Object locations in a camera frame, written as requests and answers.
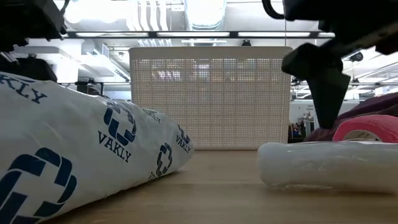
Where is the white perforated plastic basket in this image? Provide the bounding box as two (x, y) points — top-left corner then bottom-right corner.
(128, 46), (294, 151)

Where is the white pouch blue Vakly print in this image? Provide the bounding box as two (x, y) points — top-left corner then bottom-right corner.
(0, 71), (195, 224)

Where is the clear-wrapped white gauze roll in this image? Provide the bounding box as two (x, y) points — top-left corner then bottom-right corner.
(257, 140), (398, 194)

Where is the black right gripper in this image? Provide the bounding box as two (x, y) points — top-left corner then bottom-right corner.
(280, 0), (398, 130)

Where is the maroon cloth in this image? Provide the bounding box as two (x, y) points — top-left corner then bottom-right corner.
(303, 92), (398, 142)

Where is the black cable loop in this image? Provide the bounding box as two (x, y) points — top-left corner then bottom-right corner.
(261, 0), (285, 20)

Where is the black ceiling beam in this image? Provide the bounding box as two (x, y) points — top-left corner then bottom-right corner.
(65, 30), (336, 39)

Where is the pink bandage tape roll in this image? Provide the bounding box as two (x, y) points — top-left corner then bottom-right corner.
(332, 114), (398, 144)

